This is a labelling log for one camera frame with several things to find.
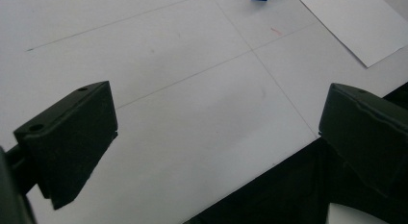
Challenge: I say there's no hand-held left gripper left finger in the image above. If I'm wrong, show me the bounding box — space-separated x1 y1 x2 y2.
13 81 118 211

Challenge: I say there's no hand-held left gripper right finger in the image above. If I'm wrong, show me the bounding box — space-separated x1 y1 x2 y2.
319 83 408 196

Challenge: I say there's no white paper sheet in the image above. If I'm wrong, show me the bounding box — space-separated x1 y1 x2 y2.
293 0 408 68

